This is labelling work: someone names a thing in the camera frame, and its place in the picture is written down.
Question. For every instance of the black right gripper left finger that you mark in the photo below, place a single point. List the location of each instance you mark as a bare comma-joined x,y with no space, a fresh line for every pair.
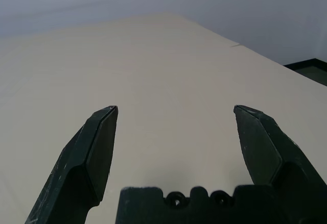
76,157

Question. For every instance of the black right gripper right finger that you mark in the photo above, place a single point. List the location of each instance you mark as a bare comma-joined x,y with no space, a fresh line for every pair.
260,145

